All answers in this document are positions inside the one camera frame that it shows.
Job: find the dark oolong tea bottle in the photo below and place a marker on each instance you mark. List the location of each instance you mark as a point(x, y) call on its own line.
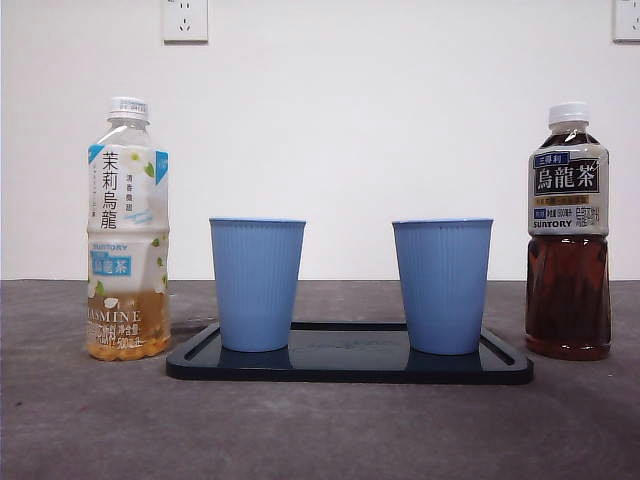
point(567, 300)

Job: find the dark blue flat tray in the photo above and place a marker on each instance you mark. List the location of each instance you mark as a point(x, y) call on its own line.
point(350, 367)

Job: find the white wall socket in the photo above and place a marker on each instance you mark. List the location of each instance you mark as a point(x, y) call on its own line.
point(627, 20)
point(185, 20)

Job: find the blue ribbed plastic cup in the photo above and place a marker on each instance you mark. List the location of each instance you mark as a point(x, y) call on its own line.
point(442, 287)
point(256, 285)

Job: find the jasmine tea bottle white label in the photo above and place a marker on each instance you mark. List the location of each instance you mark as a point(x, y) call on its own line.
point(127, 210)

